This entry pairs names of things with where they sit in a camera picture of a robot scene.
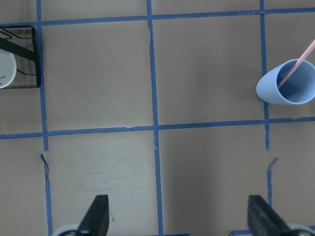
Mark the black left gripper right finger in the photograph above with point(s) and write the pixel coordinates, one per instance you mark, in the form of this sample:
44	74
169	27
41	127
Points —
262	220

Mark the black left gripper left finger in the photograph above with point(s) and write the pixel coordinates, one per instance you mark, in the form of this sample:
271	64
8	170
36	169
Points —
96	220

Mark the light blue plastic cup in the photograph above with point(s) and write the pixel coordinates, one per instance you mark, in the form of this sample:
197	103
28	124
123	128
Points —
297	90

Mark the pink chopstick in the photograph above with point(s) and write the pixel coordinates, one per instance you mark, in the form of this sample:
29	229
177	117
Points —
306	53

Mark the white cup on rack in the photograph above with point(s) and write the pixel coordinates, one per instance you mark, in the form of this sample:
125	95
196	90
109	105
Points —
8	68

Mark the black wire cup rack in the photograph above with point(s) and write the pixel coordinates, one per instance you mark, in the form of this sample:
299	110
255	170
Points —
21	41

